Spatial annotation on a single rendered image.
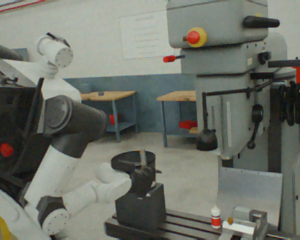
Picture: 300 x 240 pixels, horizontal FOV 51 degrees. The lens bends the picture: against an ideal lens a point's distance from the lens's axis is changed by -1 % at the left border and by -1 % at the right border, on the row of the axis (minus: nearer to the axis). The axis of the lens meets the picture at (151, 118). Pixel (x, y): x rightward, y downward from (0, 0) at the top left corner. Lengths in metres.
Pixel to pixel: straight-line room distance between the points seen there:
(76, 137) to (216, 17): 0.54
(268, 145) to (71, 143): 1.07
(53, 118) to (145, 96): 5.66
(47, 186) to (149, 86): 5.56
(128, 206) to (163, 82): 4.78
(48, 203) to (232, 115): 0.68
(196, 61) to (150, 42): 5.13
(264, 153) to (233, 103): 0.58
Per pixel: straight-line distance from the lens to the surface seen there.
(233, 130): 1.17
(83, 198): 1.00
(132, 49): 6.48
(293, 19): 5.41
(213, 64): 1.11
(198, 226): 1.55
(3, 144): 0.94
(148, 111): 6.47
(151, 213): 1.49
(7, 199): 1.12
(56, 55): 0.95
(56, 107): 0.82
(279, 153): 1.65
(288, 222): 1.83
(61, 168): 0.86
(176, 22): 1.05
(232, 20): 1.00
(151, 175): 1.21
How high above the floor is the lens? 1.75
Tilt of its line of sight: 13 degrees down
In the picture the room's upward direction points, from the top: 6 degrees counter-clockwise
